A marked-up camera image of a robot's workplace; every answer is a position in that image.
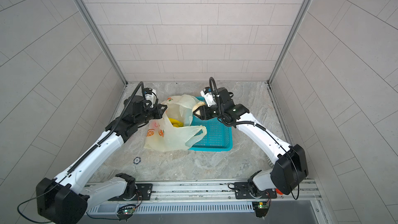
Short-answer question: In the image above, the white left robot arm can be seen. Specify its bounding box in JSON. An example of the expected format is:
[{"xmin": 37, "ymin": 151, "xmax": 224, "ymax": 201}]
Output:
[{"xmin": 36, "ymin": 95, "xmax": 167, "ymax": 224}]

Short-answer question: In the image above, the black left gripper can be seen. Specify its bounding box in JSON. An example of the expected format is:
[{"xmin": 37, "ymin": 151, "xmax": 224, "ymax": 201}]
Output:
[{"xmin": 133, "ymin": 104, "xmax": 169, "ymax": 127}]

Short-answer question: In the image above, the right green circuit board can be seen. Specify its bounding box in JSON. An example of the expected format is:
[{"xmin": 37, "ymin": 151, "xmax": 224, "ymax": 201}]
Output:
[{"xmin": 252, "ymin": 202, "xmax": 269, "ymax": 218}]

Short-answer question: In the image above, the yellow banana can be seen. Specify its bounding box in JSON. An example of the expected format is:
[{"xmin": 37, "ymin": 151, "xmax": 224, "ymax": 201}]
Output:
[{"xmin": 169, "ymin": 118, "xmax": 184, "ymax": 128}]

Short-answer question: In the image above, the green circuit board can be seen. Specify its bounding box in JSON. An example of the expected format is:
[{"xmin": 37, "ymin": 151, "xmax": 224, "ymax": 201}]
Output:
[
  {"xmin": 252, "ymin": 202, "xmax": 269, "ymax": 218},
  {"xmin": 117, "ymin": 204, "xmax": 136, "ymax": 220}
]

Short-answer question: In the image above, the beige bread roll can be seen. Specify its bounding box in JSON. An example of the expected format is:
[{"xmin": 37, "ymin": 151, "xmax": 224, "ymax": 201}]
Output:
[{"xmin": 193, "ymin": 106, "xmax": 202, "ymax": 116}]

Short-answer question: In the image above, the red emergency stop button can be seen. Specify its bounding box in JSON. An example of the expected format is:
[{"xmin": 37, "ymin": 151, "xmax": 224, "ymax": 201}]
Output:
[{"xmin": 275, "ymin": 189, "xmax": 283, "ymax": 195}]

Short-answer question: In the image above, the cream printed plastic bag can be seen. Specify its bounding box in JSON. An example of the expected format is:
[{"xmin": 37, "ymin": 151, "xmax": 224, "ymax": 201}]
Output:
[{"xmin": 144, "ymin": 94, "xmax": 207, "ymax": 152}]

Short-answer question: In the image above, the aluminium corner post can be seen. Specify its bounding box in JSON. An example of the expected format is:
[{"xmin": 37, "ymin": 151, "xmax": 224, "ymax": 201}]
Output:
[
  {"xmin": 73, "ymin": 0, "xmax": 127, "ymax": 86},
  {"xmin": 267, "ymin": 0, "xmax": 312, "ymax": 85}
]

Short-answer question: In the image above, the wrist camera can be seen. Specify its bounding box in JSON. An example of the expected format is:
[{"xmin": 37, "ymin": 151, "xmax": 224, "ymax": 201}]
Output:
[
  {"xmin": 144, "ymin": 88, "xmax": 157, "ymax": 104},
  {"xmin": 201, "ymin": 87, "xmax": 216, "ymax": 107}
]

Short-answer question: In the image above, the teal plastic basket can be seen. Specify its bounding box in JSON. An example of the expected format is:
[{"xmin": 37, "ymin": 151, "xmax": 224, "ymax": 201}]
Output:
[{"xmin": 188, "ymin": 96, "xmax": 234, "ymax": 152}]

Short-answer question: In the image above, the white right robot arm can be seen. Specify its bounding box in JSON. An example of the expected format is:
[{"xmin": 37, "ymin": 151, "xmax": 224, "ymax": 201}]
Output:
[{"xmin": 193, "ymin": 87, "xmax": 308, "ymax": 196}]

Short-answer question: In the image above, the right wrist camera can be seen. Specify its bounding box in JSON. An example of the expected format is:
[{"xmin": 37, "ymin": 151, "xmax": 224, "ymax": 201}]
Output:
[{"xmin": 201, "ymin": 87, "xmax": 216, "ymax": 107}]

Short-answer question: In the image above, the left green circuit board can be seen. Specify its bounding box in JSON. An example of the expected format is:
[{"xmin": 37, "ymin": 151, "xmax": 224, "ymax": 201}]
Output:
[{"xmin": 117, "ymin": 204, "xmax": 136, "ymax": 220}]

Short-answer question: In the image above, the aluminium corner post left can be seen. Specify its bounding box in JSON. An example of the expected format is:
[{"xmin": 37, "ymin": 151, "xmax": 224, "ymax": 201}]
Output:
[{"xmin": 73, "ymin": 0, "xmax": 127, "ymax": 86}]

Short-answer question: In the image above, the aluminium corner post right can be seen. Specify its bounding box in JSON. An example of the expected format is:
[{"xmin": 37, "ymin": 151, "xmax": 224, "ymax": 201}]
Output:
[{"xmin": 267, "ymin": 0, "xmax": 312, "ymax": 85}]

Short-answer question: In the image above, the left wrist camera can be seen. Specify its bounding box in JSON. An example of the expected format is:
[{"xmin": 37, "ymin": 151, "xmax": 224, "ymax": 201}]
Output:
[{"xmin": 144, "ymin": 88, "xmax": 157, "ymax": 104}]

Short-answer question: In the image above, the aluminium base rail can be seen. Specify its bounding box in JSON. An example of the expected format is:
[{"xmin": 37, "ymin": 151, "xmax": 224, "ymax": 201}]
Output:
[{"xmin": 87, "ymin": 179, "xmax": 322, "ymax": 218}]

